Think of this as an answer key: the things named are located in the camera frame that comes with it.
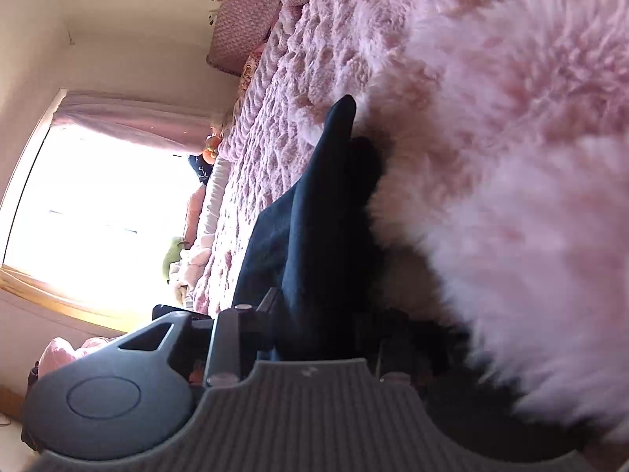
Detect black pants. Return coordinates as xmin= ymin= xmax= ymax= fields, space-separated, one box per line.
xmin=232 ymin=95 xmax=383 ymax=361

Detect pink window curtain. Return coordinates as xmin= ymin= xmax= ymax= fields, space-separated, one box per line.
xmin=52 ymin=90 xmax=223 ymax=155

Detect pink quilted headboard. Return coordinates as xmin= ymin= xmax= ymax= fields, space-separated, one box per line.
xmin=206 ymin=0 xmax=281 ymax=76

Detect pink fluffy blanket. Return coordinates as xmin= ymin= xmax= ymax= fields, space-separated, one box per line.
xmin=190 ymin=0 xmax=628 ymax=441

